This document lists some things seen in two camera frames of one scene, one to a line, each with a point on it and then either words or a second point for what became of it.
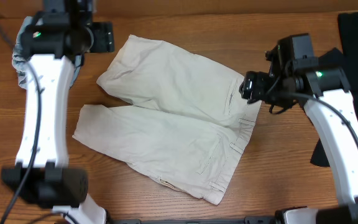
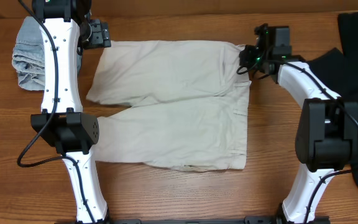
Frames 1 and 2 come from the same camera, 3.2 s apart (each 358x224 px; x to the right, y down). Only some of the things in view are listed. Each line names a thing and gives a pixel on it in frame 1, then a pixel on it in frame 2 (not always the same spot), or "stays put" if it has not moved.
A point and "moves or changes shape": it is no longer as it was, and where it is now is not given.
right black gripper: [254, 88] -> [246, 56]
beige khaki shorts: [188, 122] moves or changes shape
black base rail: [245, 219] stays put
